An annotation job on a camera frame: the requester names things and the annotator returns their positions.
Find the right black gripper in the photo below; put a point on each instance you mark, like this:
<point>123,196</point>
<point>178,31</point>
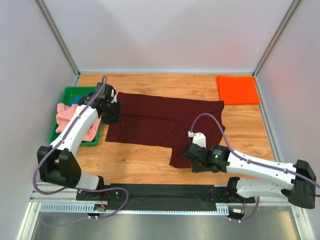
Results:
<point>191,155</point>

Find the maroon t shirt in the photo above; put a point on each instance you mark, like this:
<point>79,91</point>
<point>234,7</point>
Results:
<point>165,122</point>

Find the aluminium rail frame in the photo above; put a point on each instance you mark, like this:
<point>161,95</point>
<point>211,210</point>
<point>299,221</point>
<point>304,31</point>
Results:
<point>69,196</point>

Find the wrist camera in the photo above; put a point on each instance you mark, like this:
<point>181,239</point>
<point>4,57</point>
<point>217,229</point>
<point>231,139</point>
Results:
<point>197,138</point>
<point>113,95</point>

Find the black base mat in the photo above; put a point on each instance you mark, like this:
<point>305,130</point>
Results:
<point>174,197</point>

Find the folded orange t shirt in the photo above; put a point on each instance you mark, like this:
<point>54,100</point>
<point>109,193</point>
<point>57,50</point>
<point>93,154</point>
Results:
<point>237,90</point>

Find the blue t shirt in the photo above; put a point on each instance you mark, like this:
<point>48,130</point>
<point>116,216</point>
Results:
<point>75,100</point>

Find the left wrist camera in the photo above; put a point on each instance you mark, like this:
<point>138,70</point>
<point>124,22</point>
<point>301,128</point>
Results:
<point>113,95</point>

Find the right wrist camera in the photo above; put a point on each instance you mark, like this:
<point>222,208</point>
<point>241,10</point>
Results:
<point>197,138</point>

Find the pink t shirt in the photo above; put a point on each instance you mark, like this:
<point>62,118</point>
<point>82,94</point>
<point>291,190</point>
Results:
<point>65,114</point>

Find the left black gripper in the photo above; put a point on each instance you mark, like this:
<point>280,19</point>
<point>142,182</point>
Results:
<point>116,111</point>

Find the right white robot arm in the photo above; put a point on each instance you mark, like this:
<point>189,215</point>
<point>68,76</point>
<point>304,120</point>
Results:
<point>293,182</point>

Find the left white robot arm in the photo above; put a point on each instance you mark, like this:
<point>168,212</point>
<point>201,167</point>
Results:
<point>57,162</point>

